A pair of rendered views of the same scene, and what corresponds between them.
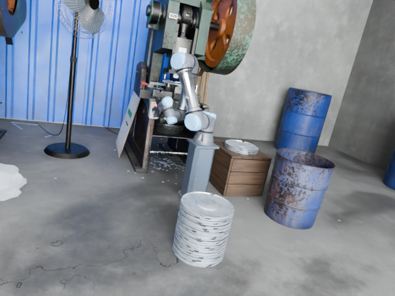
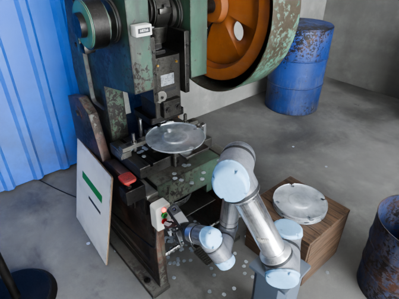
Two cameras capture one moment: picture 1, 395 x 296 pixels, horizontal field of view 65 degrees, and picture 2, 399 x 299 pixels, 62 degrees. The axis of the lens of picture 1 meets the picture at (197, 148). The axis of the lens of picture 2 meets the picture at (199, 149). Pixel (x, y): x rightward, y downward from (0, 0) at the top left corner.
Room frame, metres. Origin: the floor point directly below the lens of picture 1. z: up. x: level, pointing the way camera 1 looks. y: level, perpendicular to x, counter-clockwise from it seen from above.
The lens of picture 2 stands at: (1.40, 0.54, 1.61)
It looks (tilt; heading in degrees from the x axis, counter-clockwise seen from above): 33 degrees down; 344
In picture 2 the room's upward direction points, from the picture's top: straight up
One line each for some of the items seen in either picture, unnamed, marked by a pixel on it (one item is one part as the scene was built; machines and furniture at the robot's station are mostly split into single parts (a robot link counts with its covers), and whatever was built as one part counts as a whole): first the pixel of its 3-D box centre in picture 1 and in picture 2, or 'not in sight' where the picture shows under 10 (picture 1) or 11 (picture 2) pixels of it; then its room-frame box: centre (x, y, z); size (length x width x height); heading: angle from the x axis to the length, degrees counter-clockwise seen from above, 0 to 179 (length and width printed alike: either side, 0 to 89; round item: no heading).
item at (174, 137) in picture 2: (178, 83); (175, 136); (2.78, 0.27, 0.78); 0.29 x 0.29 x 0.01
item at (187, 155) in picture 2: (178, 91); (181, 152); (2.73, 0.25, 0.72); 0.25 x 0.14 x 0.14; 24
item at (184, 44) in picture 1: (180, 53); (162, 82); (2.86, 0.30, 1.04); 0.17 x 0.15 x 0.30; 24
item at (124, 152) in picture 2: (156, 81); (132, 142); (2.83, 0.48, 0.76); 0.17 x 0.06 x 0.10; 114
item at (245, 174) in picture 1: (236, 168); (294, 228); (2.58, -0.37, 0.18); 0.40 x 0.38 x 0.35; 24
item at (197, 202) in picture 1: (207, 204); not in sight; (1.51, -0.11, 0.29); 0.29 x 0.29 x 0.01
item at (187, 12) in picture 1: (183, 26); (153, 28); (2.89, 0.32, 1.27); 0.21 x 0.12 x 0.34; 24
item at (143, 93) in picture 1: (144, 100); (134, 200); (2.56, 0.51, 0.62); 0.10 x 0.06 x 0.20; 114
